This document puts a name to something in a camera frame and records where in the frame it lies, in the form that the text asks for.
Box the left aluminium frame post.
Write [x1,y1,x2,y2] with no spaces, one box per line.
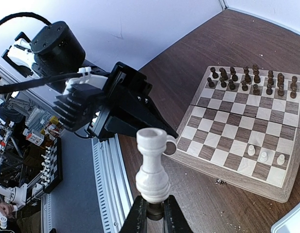
[218,0,229,11]

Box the white chess piece handed over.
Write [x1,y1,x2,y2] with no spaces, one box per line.
[164,135,177,155]

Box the white chess rook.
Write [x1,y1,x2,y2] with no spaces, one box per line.
[136,128,170,204]

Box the background chess set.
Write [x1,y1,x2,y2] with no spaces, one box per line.
[40,137,63,194]

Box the front aluminium rail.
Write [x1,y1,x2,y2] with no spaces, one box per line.
[41,133,133,233]

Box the row of dark chess pieces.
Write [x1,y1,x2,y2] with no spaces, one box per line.
[206,63,299,99]

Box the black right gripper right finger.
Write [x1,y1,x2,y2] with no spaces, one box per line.
[163,195,193,233]

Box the white chess pawn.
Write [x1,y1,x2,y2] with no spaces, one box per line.
[259,151,268,163]
[247,145,256,156]
[277,154,285,166]

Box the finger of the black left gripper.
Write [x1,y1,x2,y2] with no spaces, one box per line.
[137,97,178,139]

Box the wooden chess board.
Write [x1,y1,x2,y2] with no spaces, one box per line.
[171,65,300,203]

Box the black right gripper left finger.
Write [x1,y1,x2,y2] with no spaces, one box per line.
[120,196,147,233]

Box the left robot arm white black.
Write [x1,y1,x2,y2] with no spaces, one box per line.
[0,21,178,141]

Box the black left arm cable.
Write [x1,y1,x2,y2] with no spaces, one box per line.
[0,12,82,95]

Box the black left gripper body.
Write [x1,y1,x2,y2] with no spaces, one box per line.
[88,62,162,141]

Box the white plastic tray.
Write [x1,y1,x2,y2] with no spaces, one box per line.
[271,203,300,233]

